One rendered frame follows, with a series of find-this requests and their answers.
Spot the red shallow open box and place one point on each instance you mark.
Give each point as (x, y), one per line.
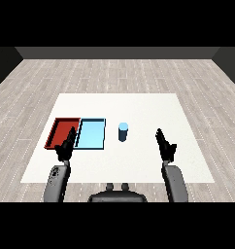
(61, 132)

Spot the small blue can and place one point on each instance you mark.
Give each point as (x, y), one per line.
(123, 132)

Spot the light blue shallow open box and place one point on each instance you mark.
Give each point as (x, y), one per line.
(91, 133)

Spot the dark grey robot body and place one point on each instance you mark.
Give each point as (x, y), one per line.
(117, 195)

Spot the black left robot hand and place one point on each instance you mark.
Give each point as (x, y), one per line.
(66, 149)

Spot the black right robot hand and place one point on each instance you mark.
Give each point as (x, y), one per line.
(166, 147)

